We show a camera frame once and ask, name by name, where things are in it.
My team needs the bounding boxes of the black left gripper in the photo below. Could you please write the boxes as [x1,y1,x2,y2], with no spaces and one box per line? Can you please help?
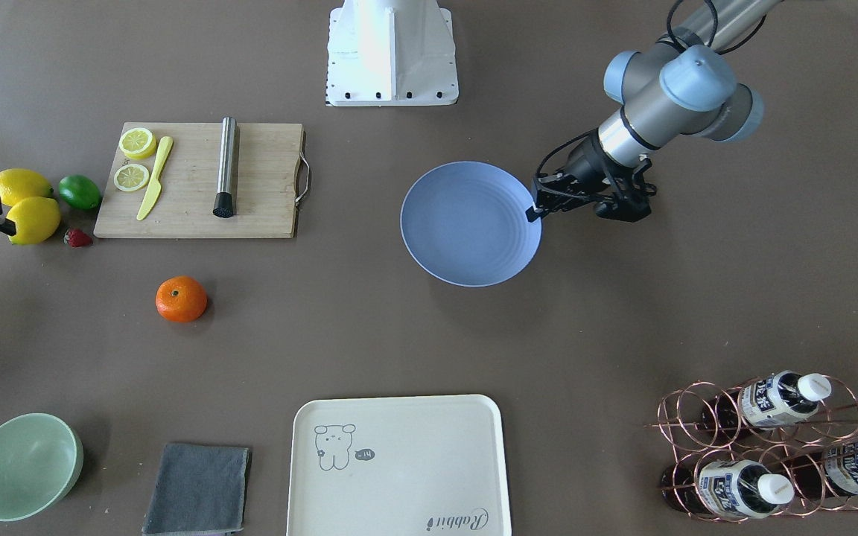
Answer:
[527,131,657,223]

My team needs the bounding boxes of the blue plate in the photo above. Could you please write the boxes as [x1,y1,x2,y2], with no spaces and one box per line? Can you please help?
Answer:
[401,162,542,287]

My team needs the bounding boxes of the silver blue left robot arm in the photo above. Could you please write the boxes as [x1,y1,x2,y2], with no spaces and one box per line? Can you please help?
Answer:
[527,1,775,223]

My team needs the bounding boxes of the upper whole lemon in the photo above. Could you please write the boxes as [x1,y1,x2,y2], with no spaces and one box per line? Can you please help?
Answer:
[0,167,52,207]

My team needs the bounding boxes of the whole lemon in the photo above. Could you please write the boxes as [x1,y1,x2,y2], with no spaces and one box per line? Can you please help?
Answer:
[0,167,52,207]
[6,197,61,245]

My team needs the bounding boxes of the lower whole lemon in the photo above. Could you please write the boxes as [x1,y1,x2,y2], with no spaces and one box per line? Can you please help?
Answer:
[6,197,61,245]

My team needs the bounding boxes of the green lime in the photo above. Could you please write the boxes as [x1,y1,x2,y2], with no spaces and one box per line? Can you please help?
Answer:
[57,174,102,211]

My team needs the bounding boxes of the red strawberry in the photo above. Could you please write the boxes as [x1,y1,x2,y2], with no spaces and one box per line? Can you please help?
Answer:
[63,228,93,249]

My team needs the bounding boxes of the lemon slice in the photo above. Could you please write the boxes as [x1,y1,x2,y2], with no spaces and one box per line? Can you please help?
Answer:
[112,163,150,192]

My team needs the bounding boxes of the lemon half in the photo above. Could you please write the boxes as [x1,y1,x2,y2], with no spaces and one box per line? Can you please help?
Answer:
[117,127,158,160]

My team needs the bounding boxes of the wooden cutting board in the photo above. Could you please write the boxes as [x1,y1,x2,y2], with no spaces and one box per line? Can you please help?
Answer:
[93,122,305,240]

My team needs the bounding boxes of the yellow plastic knife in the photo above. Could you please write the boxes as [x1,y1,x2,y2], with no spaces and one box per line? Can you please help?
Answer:
[136,135,174,221]

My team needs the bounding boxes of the orange fruit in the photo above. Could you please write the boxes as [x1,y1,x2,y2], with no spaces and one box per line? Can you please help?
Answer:
[154,275,209,322]

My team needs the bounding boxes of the steel cocktail muddler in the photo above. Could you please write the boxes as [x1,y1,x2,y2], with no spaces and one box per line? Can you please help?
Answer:
[212,116,238,218]

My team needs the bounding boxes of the green bowl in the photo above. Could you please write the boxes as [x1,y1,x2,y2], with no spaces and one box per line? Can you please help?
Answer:
[0,412,84,522]

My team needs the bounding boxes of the cream rabbit tray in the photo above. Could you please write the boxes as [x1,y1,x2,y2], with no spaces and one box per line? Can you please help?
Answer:
[286,394,513,535]

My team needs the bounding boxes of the top dark bottle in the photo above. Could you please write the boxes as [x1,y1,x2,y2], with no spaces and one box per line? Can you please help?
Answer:
[700,370,832,440]

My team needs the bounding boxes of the dark bottle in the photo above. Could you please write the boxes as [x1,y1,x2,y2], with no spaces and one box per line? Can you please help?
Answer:
[700,370,832,440]
[658,460,795,522]
[784,441,858,500]

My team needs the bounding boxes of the bottom dark bottle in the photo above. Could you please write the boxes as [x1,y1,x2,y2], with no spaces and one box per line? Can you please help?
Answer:
[658,460,795,522]
[784,441,858,500]

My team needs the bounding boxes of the grey folded cloth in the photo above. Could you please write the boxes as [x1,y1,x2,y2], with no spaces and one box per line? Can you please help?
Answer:
[141,442,251,535]

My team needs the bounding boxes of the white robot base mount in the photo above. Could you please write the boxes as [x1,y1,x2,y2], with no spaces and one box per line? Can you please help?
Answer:
[325,1,460,106]

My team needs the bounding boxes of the copper wire bottle rack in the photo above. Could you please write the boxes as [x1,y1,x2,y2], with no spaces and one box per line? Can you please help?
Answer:
[655,374,858,523]

